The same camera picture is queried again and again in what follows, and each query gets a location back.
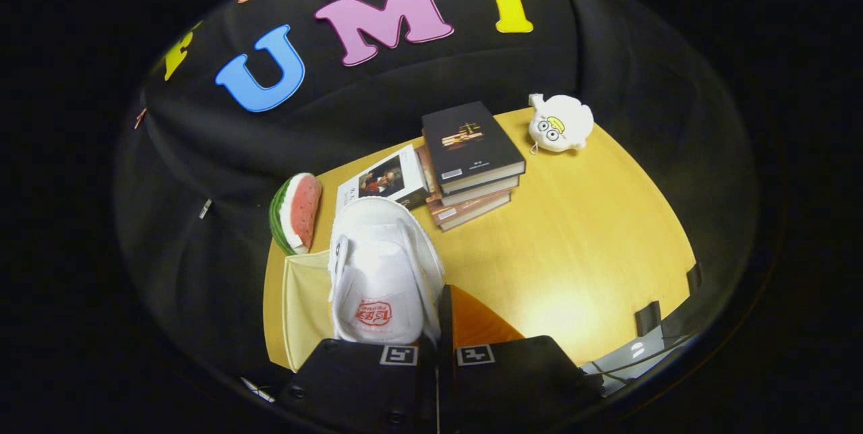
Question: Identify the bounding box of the dark brown book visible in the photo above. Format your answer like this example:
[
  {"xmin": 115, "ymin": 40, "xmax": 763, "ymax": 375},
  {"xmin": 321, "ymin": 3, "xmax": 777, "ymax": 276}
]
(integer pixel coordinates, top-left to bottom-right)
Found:
[{"xmin": 438, "ymin": 175, "xmax": 520, "ymax": 206}]

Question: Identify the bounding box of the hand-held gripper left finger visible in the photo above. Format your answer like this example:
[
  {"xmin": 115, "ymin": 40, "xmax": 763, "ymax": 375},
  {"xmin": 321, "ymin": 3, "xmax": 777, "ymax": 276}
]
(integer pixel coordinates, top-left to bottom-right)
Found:
[{"xmin": 278, "ymin": 326, "xmax": 439, "ymax": 434}]

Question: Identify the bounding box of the cream fabric storage box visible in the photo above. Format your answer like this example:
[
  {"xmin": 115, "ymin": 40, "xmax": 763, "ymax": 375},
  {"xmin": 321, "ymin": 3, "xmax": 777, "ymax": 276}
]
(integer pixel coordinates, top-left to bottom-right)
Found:
[{"xmin": 282, "ymin": 250, "xmax": 338, "ymax": 373}]

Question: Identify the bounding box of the white canvas shoe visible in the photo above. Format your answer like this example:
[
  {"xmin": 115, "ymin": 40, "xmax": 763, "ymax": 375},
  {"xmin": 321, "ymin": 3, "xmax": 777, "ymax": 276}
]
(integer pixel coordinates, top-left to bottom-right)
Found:
[{"xmin": 328, "ymin": 196, "xmax": 446, "ymax": 346}]

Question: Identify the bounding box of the black backdrop cloth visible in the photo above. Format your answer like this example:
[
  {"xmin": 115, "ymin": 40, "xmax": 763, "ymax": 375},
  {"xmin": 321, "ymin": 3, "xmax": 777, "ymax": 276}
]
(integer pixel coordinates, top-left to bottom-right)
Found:
[{"xmin": 115, "ymin": 0, "xmax": 759, "ymax": 388}]

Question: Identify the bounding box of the white portrait cover book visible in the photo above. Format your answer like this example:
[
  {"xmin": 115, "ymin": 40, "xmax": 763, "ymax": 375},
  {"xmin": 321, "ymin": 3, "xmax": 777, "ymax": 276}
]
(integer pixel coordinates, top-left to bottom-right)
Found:
[{"xmin": 335, "ymin": 144, "xmax": 430, "ymax": 216}]

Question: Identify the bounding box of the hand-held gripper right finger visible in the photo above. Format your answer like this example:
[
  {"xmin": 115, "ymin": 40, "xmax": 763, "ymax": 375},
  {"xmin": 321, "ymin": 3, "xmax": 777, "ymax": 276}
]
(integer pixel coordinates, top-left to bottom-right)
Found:
[{"xmin": 438, "ymin": 284, "xmax": 604, "ymax": 434}]

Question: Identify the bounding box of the watermelon slice toy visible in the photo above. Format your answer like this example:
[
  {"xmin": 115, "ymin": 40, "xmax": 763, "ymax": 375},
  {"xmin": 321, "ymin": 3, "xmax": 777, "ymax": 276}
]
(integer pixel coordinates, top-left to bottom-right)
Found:
[{"xmin": 269, "ymin": 173, "xmax": 323, "ymax": 255}]

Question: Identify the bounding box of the black book with gold print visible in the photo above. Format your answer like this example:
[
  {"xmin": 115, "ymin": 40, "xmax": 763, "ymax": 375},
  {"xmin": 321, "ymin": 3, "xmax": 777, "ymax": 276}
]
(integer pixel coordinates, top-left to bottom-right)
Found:
[{"xmin": 421, "ymin": 101, "xmax": 526, "ymax": 194}]

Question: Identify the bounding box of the reddish brown book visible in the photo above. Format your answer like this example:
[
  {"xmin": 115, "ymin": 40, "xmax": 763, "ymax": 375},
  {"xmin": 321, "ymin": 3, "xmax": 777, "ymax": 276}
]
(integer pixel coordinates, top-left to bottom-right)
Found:
[{"xmin": 415, "ymin": 144, "xmax": 513, "ymax": 233}]

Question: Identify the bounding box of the white plush toy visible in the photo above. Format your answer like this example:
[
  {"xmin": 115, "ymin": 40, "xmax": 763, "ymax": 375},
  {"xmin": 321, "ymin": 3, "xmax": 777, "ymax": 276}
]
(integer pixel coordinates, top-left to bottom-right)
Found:
[{"xmin": 528, "ymin": 93, "xmax": 595, "ymax": 154}]

